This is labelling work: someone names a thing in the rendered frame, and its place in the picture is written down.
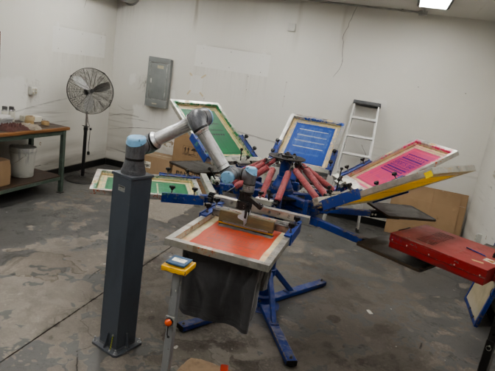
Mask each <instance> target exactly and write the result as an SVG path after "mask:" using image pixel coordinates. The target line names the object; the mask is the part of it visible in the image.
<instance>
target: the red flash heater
mask: <svg viewBox="0 0 495 371"><path fill-rule="evenodd" d="M389 240H390V243H389V247H391V248H393V249H395V250H398V251H400V252H403V253H405V254H408V255H411V256H412V257H414V258H417V259H420V260H422V261H425V262H427V263H429V264H431V265H434V266H437V267H439V268H441V269H444V270H446V271H448V272H451V273H453V274H456V275H458V276H461V277H462V278H465V279H467V280H470V281H473V282H475V283H478V284H480V285H482V286H483V285H485V284H486V283H489V282H491V281H493V282H495V258H493V257H492V256H493V254H494V253H495V249H494V248H491V247H488V246H485V245H483V244H479V243H477V242H475V241H471V240H468V239H466V238H463V237H460V236H456V235H455V234H452V233H448V232H446V231H444V230H440V229H437V228H435V227H432V226H429V225H421V226H417V227H411V228H408V229H405V230H399V231H396V232H392V233H390V238H389ZM467 247H468V248H471V249H473V250H475V251H477V252H479V253H482V254H483V255H486V256H487V257H485V256H483V255H480V254H479V253H477V252H474V251H472V250H470V249H467Z"/></svg>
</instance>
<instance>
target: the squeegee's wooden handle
mask: <svg viewBox="0 0 495 371"><path fill-rule="evenodd" d="M240 214H241V213H237V212H234V211H229V210H226V209H220V215H219V221H221V222H222V221H223V220H224V221H227V222H233V223H236V224H239V225H243V221H242V220H241V219H238V215H240ZM245 226H248V227H253V228H256V229H260V230H265V231H268V233H271V234H273V232H274V227H275V222H274V221H271V220H268V219H262V218H259V217H255V216H250V215H247V223H246V224H245Z"/></svg>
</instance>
